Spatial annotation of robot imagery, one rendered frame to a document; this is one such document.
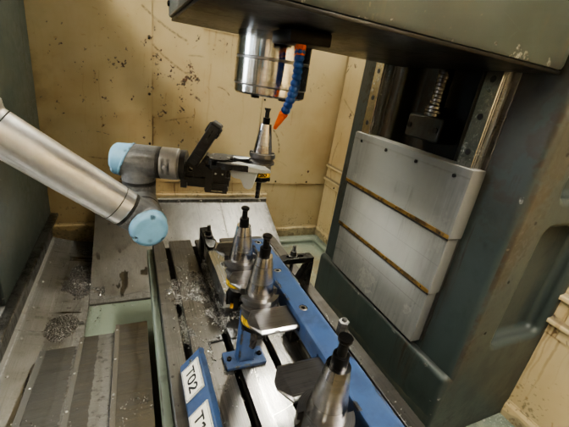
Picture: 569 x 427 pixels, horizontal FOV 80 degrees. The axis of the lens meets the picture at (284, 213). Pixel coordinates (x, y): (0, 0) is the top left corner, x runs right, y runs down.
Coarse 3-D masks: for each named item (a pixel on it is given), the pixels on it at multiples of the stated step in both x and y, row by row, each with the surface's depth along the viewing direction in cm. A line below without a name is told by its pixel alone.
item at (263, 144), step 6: (264, 126) 77; (270, 126) 78; (258, 132) 78; (264, 132) 77; (270, 132) 78; (258, 138) 78; (264, 138) 78; (270, 138) 78; (258, 144) 78; (264, 144) 78; (270, 144) 79; (258, 150) 78; (264, 150) 78; (270, 150) 79
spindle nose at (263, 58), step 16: (240, 32) 67; (256, 32) 65; (272, 32) 64; (240, 48) 68; (256, 48) 66; (272, 48) 65; (288, 48) 65; (240, 64) 69; (256, 64) 67; (272, 64) 66; (288, 64) 67; (304, 64) 69; (240, 80) 70; (256, 80) 68; (272, 80) 67; (288, 80) 68; (304, 80) 71; (272, 96) 68
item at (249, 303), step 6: (246, 282) 56; (240, 288) 55; (276, 288) 56; (246, 294) 53; (240, 300) 56; (246, 300) 52; (252, 300) 52; (258, 300) 52; (264, 300) 53; (270, 300) 53; (276, 300) 53; (240, 306) 54; (246, 306) 53; (252, 306) 52; (258, 306) 52; (264, 306) 52; (270, 306) 53; (276, 306) 55; (246, 312) 53
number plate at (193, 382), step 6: (198, 360) 73; (192, 366) 73; (198, 366) 72; (186, 372) 73; (192, 372) 72; (198, 372) 71; (186, 378) 72; (192, 378) 71; (198, 378) 70; (186, 384) 71; (192, 384) 70; (198, 384) 69; (204, 384) 68; (186, 390) 70; (192, 390) 69; (198, 390) 68; (186, 396) 69; (192, 396) 68; (186, 402) 68
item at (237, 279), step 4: (232, 272) 61; (236, 272) 60; (240, 272) 61; (244, 272) 61; (248, 272) 61; (232, 276) 59; (236, 276) 59; (240, 276) 59; (244, 276) 60; (248, 276) 60; (232, 280) 58; (236, 280) 58; (240, 280) 58; (244, 280) 58; (248, 280) 59; (232, 284) 57; (236, 284) 57; (240, 284) 57
